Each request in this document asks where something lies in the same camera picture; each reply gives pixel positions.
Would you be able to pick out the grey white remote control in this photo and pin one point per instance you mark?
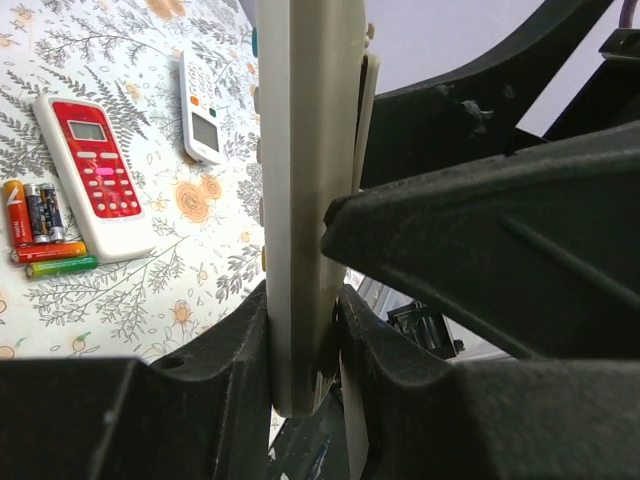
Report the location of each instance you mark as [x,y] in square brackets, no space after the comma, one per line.
[316,89]

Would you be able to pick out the white remote with screen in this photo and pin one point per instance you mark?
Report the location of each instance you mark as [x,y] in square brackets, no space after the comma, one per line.
[200,121]

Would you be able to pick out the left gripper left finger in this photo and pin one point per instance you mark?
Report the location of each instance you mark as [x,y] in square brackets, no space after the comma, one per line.
[201,412]

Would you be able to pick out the floral table mat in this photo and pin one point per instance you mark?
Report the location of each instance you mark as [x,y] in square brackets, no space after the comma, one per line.
[205,222]

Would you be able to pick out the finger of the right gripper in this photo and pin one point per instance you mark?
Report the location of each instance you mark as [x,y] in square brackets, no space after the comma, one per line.
[537,252]
[472,112]

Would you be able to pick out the red white remote control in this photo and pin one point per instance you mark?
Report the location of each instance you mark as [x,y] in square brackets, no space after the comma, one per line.
[95,178]

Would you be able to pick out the cluster of batteries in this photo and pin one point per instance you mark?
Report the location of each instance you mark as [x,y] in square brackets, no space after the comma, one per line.
[37,232]

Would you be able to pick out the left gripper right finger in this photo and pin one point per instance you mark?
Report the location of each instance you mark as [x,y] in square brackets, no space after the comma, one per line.
[411,415]

